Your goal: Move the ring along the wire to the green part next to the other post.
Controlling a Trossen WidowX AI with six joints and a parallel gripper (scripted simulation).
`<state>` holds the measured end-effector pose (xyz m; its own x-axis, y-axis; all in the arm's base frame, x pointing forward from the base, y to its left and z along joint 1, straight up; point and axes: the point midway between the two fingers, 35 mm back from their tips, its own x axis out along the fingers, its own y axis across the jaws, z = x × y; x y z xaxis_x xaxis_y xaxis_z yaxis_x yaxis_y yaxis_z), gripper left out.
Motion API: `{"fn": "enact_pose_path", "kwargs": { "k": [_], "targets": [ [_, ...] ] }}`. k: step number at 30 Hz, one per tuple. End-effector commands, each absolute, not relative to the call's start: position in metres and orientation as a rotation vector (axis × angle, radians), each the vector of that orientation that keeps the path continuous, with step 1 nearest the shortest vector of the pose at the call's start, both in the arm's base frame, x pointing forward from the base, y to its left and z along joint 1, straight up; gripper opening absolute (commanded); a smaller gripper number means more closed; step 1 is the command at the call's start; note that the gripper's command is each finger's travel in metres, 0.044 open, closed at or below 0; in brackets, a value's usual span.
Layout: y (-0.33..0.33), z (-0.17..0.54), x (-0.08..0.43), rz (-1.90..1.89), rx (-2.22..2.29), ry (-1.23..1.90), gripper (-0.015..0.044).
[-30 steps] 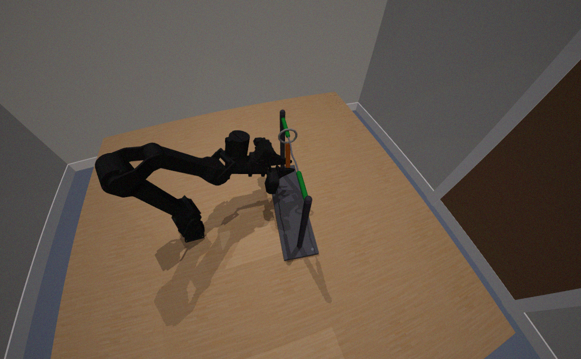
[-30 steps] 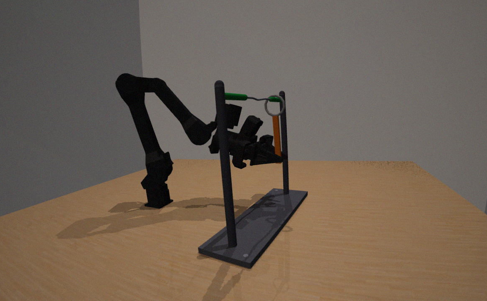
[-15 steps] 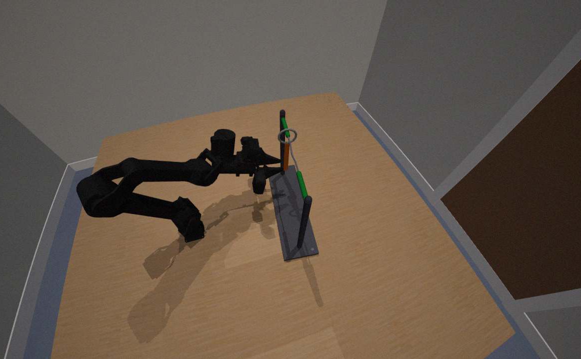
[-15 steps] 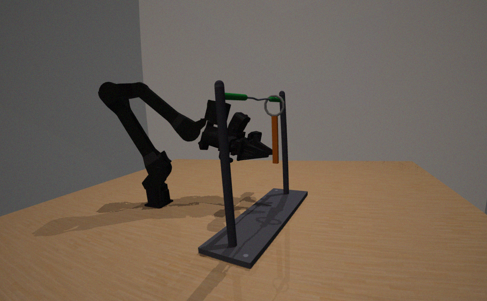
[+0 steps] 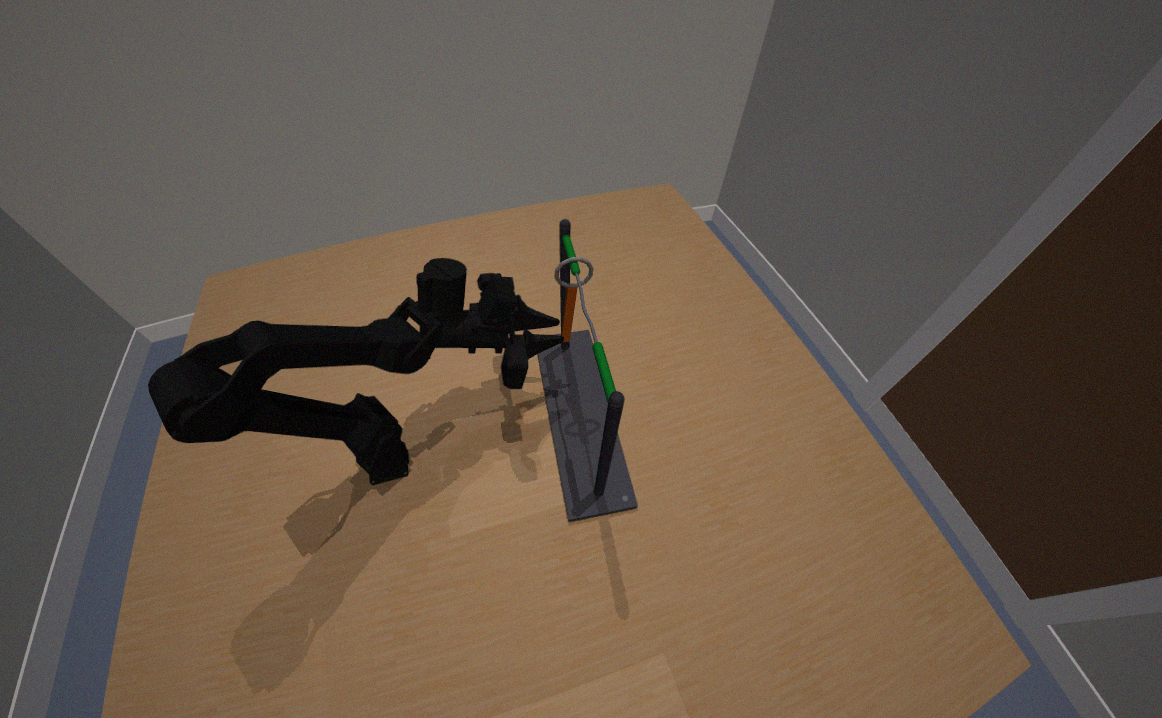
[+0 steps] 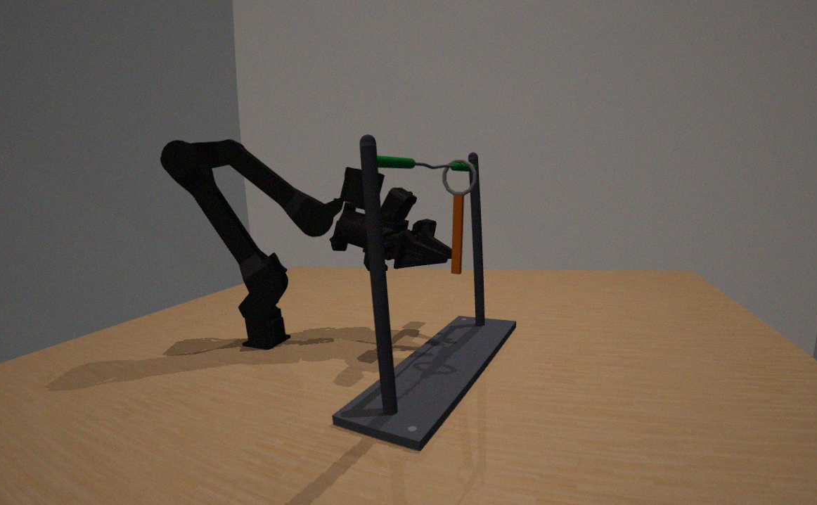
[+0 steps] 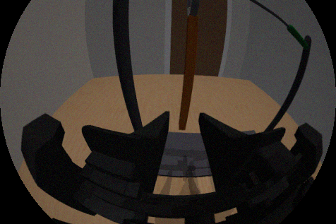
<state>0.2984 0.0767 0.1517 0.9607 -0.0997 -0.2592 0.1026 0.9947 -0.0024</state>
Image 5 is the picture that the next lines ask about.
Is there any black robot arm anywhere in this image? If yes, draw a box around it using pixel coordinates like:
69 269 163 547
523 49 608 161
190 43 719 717
148 258 517 486

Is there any orange handle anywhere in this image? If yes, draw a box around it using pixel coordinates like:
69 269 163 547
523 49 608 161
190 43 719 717
554 257 593 342

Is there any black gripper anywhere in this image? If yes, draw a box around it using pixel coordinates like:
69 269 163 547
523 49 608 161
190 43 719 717
462 295 564 389

